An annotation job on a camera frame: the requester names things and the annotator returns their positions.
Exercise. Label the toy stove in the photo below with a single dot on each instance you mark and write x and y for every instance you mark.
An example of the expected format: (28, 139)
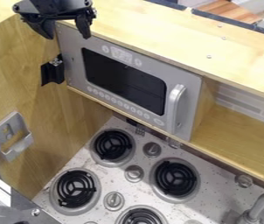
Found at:
(138, 175)

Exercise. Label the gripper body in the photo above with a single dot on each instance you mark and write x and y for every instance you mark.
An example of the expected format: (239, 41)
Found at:
(52, 5)

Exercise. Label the tap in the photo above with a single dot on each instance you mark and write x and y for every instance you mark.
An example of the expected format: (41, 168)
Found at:
(261, 207)

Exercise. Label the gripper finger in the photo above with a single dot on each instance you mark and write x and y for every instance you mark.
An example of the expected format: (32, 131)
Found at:
(43, 24)
(84, 24)

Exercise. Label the toy microwave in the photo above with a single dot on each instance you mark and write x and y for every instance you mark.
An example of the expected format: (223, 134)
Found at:
(130, 81)

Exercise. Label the grey wall holder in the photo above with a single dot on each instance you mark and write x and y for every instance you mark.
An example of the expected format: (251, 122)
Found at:
(9, 137)

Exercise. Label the black bracket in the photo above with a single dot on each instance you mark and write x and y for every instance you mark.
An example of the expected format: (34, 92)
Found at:
(52, 71)

